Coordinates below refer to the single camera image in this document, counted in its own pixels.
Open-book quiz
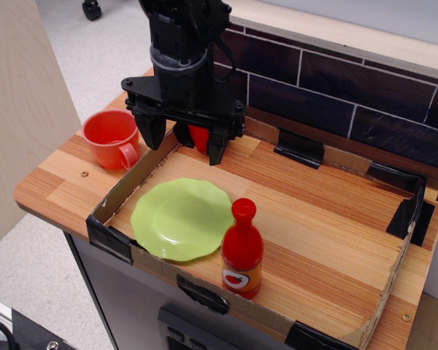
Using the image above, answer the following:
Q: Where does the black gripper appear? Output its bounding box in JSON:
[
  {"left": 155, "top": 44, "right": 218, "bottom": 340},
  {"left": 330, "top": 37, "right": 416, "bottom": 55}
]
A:
[{"left": 121, "top": 54, "right": 247, "bottom": 166}]

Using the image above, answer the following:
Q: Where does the red hot sauce bottle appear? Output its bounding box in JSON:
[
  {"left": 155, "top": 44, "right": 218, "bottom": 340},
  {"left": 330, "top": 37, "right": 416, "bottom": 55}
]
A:
[{"left": 221, "top": 198, "right": 264, "bottom": 299}]

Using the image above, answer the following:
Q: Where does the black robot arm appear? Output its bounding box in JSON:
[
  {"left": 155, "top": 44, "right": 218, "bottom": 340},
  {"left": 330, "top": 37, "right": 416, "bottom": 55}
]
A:
[{"left": 121, "top": 1, "right": 247, "bottom": 166}]

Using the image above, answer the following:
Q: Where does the red toy bell pepper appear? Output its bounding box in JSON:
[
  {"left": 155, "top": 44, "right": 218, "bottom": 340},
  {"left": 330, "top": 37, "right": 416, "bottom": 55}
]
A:
[{"left": 188, "top": 125, "right": 209, "bottom": 153}]

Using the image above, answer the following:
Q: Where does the orange plastic cup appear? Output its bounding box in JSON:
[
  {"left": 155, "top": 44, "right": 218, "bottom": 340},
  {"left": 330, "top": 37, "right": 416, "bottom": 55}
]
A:
[{"left": 81, "top": 109, "right": 140, "bottom": 170}]

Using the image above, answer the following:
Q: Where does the green plastic plate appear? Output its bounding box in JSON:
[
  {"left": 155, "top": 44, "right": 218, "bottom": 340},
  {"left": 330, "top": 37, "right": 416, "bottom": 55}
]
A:
[{"left": 131, "top": 178, "right": 234, "bottom": 262}]

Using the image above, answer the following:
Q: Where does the black caster wheel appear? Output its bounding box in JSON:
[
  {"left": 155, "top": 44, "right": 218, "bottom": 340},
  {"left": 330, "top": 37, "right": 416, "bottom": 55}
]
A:
[{"left": 82, "top": 0, "right": 102, "bottom": 21}]

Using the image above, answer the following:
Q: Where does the light wooden board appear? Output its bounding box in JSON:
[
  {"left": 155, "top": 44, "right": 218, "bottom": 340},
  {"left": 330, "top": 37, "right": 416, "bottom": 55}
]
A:
[{"left": 0, "top": 1, "right": 80, "bottom": 240}]

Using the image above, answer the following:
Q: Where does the grey cabinet under table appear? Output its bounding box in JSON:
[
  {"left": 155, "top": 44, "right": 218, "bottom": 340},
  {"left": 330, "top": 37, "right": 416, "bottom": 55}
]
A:
[{"left": 66, "top": 235, "right": 286, "bottom": 349}]

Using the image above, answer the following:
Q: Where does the dark tile backsplash panel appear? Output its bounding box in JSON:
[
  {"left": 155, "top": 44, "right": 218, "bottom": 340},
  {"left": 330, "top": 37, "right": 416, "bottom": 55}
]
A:
[{"left": 222, "top": 12, "right": 438, "bottom": 178}]

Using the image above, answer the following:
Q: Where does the black metal base plate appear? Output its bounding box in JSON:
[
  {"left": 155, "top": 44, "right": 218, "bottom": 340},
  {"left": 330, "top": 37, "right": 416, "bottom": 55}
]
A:
[{"left": 12, "top": 309, "right": 75, "bottom": 350}]

